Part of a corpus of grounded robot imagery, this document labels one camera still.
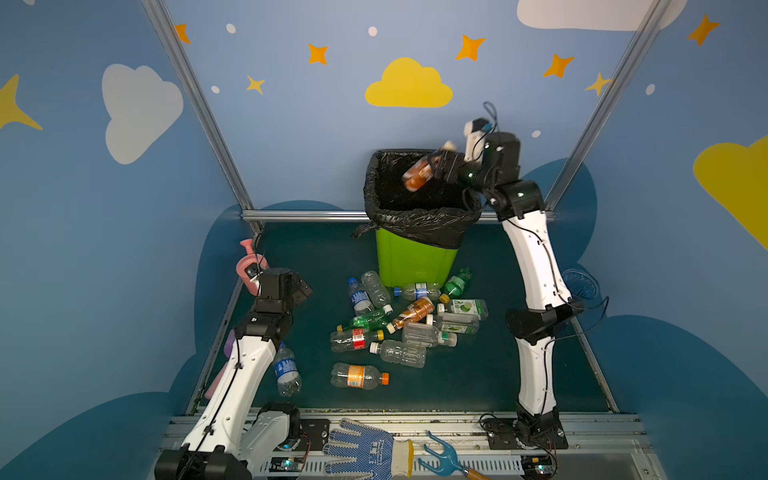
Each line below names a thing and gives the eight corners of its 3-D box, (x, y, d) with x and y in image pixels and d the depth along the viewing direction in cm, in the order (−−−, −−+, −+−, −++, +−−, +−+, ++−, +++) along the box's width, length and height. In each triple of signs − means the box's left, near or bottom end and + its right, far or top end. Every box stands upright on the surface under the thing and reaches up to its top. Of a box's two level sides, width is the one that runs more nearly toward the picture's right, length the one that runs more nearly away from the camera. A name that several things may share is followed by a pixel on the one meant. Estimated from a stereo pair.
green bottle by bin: (445, 307, 100) (448, 300, 96) (433, 296, 102) (435, 289, 99) (474, 282, 106) (477, 274, 103) (461, 272, 109) (464, 265, 106)
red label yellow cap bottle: (331, 351, 88) (329, 346, 85) (333, 333, 92) (332, 327, 89) (384, 351, 89) (384, 346, 86) (384, 333, 92) (384, 328, 89)
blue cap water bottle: (393, 300, 98) (393, 296, 97) (393, 285, 102) (393, 281, 100) (440, 300, 99) (441, 297, 97) (438, 286, 103) (439, 282, 101)
